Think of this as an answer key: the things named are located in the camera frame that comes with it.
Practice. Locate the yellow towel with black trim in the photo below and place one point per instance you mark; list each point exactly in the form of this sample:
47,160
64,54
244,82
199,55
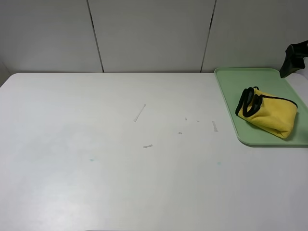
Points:
273,114

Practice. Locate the light green plastic tray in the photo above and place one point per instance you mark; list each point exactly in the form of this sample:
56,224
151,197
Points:
232,82

